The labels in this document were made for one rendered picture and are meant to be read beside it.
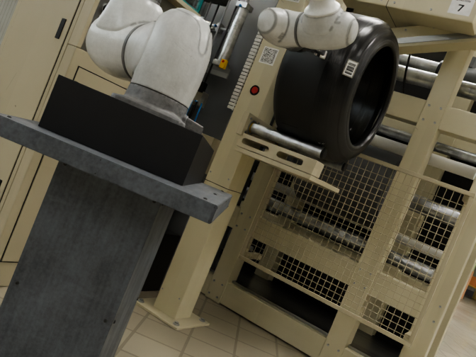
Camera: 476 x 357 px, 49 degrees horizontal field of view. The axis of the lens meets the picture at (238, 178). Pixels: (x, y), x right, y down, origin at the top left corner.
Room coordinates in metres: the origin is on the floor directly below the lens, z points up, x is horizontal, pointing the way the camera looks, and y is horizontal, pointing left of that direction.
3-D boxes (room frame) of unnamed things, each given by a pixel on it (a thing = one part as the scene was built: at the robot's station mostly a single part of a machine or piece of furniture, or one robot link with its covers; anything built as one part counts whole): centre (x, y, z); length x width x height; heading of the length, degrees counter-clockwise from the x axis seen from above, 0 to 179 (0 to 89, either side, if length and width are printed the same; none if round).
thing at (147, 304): (2.35, 0.05, 0.01); 0.27 x 0.27 x 0.02; 61
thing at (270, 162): (2.24, -0.19, 0.80); 0.37 x 0.36 x 0.02; 151
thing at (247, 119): (2.33, -0.03, 0.90); 0.40 x 0.03 x 0.10; 151
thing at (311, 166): (2.12, -0.12, 0.83); 0.36 x 0.09 x 0.06; 61
